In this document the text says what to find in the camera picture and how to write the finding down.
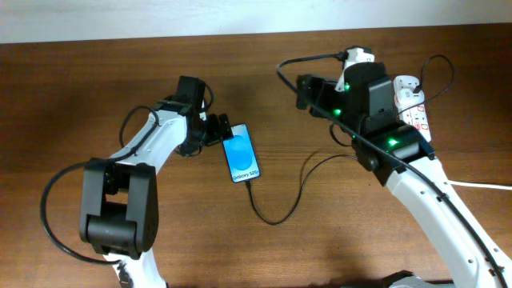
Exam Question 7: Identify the black phone charger cable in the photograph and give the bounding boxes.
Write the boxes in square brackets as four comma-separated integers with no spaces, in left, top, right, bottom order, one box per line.
[244,54,456,226]

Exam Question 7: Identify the blue Galaxy smartphone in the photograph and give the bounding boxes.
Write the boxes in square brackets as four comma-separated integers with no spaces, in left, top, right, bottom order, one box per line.
[222,124,261,183]

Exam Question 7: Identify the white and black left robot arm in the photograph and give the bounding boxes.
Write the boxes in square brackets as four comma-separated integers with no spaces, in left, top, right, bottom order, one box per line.
[79,76,233,287]

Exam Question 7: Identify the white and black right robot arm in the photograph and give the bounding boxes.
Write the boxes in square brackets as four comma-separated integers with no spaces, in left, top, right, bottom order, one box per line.
[296,62,511,287]

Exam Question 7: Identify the white charger plug adapter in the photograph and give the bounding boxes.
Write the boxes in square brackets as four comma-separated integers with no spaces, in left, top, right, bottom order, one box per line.
[394,88,425,111]

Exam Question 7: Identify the white power strip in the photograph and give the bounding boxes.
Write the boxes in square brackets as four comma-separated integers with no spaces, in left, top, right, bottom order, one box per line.
[393,75,431,142]

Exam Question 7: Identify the black right camera cable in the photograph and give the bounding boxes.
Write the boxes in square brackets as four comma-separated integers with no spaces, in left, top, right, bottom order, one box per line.
[275,53,509,288]

